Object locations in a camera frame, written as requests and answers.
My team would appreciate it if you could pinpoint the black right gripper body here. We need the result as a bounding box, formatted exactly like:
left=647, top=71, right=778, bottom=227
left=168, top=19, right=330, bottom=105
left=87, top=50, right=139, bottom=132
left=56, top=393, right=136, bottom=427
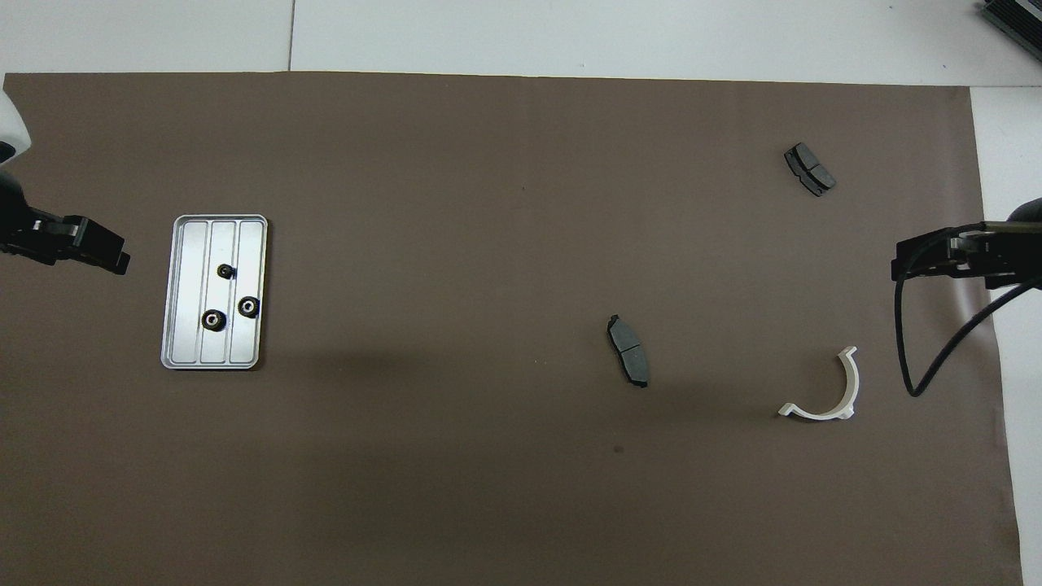
left=951, top=198, right=1042, bottom=282

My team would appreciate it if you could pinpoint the brown table mat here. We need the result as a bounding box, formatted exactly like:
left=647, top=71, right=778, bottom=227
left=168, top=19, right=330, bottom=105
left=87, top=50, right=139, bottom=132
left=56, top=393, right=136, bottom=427
left=0, top=72, right=1025, bottom=586

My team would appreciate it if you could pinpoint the silver metal tray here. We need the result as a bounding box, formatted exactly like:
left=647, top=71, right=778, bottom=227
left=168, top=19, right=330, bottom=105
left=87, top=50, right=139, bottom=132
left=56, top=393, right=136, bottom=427
left=160, top=214, right=269, bottom=371

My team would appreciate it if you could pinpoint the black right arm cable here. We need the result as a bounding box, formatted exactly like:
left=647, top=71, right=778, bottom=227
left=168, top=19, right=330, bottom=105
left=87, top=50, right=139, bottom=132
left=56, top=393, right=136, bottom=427
left=894, top=224, right=1042, bottom=398

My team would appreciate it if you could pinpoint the dark grey ribbed device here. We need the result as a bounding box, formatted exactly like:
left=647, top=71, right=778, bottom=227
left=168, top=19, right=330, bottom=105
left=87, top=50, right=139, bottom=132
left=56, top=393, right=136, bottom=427
left=977, top=0, right=1042, bottom=42

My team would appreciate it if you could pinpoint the white curved plastic bracket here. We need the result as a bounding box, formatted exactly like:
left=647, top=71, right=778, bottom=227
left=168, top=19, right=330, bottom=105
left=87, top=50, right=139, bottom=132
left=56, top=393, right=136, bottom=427
left=777, top=346, right=860, bottom=422

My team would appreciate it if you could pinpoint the dark grey brake pad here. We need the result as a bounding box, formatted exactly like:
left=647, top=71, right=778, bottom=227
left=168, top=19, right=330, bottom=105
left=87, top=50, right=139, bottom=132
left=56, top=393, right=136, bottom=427
left=784, top=142, right=837, bottom=198
left=606, top=314, right=650, bottom=389

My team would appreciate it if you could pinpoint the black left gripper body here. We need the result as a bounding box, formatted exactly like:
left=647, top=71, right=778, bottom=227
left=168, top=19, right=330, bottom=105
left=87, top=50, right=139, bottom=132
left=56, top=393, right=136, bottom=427
left=0, top=167, right=66, bottom=255

